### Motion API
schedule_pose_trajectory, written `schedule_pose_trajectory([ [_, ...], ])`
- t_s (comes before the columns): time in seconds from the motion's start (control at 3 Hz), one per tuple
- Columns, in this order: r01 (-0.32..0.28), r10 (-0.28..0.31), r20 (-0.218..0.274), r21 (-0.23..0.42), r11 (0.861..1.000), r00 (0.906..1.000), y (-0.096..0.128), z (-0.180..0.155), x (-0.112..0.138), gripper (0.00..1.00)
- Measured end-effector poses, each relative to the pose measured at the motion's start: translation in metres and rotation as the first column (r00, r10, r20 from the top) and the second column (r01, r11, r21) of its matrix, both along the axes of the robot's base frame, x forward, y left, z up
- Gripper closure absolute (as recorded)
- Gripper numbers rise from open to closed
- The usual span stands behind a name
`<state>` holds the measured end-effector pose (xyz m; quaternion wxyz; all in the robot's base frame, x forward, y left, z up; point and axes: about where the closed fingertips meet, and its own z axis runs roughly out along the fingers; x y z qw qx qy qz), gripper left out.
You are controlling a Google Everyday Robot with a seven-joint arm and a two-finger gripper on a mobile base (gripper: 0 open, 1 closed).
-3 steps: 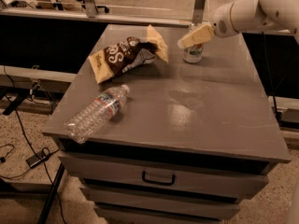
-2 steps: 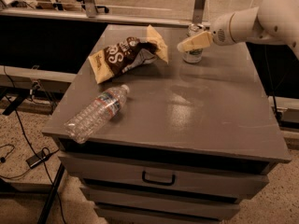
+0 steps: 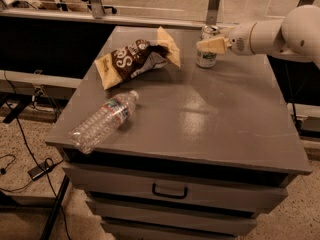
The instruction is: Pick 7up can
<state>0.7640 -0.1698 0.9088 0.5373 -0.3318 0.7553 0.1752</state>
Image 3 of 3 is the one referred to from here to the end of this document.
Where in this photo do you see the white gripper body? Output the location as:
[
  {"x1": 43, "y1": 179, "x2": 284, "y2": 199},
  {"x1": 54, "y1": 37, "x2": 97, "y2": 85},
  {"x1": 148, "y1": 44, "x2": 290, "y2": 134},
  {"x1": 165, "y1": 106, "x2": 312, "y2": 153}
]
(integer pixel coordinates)
[{"x1": 229, "y1": 22, "x2": 256, "y2": 56}]

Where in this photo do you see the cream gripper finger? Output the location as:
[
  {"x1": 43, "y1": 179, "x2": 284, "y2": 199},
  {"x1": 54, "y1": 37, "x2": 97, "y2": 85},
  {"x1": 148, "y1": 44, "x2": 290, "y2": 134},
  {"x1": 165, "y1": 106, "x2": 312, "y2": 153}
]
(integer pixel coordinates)
[
  {"x1": 219, "y1": 27, "x2": 234, "y2": 38},
  {"x1": 196, "y1": 37, "x2": 230, "y2": 54}
]

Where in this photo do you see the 7up soda can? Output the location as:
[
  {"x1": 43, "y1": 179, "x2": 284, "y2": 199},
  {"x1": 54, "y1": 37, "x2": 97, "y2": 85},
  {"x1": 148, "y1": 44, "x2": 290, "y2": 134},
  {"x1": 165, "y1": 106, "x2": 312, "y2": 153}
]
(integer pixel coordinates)
[{"x1": 196, "y1": 25, "x2": 220, "y2": 69}]

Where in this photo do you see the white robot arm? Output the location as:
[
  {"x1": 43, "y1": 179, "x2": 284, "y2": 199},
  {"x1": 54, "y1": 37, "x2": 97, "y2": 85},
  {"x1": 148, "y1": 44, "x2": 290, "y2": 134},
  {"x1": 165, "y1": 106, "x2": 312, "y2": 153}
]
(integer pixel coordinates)
[{"x1": 196, "y1": 5, "x2": 320, "y2": 68}]

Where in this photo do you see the brown yellow chip bag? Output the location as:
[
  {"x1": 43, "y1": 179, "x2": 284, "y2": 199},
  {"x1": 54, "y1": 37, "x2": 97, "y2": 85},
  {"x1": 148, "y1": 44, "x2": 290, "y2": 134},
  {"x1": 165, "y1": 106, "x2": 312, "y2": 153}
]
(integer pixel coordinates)
[{"x1": 94, "y1": 27, "x2": 181, "y2": 90}]

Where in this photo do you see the grey drawer cabinet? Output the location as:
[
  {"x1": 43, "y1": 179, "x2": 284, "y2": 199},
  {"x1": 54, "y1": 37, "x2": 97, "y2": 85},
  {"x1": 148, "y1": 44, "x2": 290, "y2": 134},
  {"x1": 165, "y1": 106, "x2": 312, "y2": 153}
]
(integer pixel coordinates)
[{"x1": 47, "y1": 30, "x2": 311, "y2": 240}]

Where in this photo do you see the clear plastic water bottle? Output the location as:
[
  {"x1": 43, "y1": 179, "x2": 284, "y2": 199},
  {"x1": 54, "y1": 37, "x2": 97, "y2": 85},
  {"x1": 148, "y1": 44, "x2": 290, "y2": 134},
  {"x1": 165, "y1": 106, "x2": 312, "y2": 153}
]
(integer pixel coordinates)
[{"x1": 69, "y1": 90, "x2": 139, "y2": 154}]

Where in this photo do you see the black power adapter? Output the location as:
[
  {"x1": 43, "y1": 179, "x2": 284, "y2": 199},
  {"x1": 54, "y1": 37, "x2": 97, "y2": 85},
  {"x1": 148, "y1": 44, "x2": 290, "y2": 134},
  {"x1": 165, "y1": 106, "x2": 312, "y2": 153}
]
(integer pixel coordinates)
[{"x1": 28, "y1": 161, "x2": 50, "y2": 181}]

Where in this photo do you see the black stand leg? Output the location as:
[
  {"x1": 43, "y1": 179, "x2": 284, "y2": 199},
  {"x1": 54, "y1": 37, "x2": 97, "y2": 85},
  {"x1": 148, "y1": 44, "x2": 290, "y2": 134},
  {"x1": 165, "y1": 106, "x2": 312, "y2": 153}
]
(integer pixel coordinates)
[{"x1": 40, "y1": 176, "x2": 69, "y2": 240}]

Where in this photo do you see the metal window frame rail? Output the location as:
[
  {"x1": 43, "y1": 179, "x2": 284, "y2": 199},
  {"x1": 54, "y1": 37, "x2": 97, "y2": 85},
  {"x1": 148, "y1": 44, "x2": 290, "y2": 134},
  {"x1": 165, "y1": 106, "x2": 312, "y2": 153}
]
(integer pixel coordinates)
[{"x1": 0, "y1": 0, "x2": 319, "y2": 29}]

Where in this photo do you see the black drawer handle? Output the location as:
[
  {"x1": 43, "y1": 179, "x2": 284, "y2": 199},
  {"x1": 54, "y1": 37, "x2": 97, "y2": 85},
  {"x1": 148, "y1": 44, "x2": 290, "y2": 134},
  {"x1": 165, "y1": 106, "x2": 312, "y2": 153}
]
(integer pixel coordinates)
[{"x1": 151, "y1": 183, "x2": 189, "y2": 200}]

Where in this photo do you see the black floor cable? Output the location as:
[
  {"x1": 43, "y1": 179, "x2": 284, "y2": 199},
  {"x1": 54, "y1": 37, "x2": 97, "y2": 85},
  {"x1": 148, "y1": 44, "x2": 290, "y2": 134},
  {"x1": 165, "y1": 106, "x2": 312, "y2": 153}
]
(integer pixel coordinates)
[{"x1": 0, "y1": 71, "x2": 73, "y2": 240}]

